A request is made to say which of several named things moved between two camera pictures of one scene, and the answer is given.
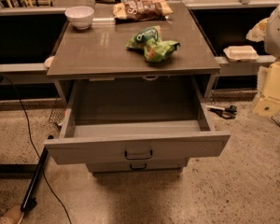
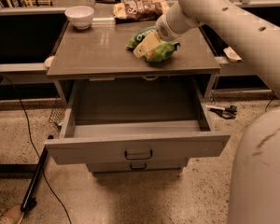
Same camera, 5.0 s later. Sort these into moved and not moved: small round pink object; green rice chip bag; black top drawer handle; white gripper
Moved: white gripper
Not moved: small round pink object; black top drawer handle; green rice chip bag
